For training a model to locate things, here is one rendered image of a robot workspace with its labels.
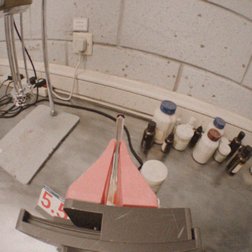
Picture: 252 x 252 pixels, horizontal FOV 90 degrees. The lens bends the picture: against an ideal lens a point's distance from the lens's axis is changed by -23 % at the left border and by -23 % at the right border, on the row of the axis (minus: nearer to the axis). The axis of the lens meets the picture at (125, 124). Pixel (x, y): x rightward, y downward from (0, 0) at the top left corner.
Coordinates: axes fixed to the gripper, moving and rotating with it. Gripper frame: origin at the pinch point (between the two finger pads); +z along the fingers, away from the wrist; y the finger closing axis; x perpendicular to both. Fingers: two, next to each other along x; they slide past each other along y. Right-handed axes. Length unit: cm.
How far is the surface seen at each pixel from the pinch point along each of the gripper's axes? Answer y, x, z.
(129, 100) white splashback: -2.5, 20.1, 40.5
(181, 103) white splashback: -19.9, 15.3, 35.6
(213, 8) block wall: -23.0, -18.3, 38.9
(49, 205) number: 13.9, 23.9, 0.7
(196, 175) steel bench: -23.8, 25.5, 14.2
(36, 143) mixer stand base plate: 24.4, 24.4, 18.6
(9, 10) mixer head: 24.5, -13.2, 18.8
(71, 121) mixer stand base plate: 16.2, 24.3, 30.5
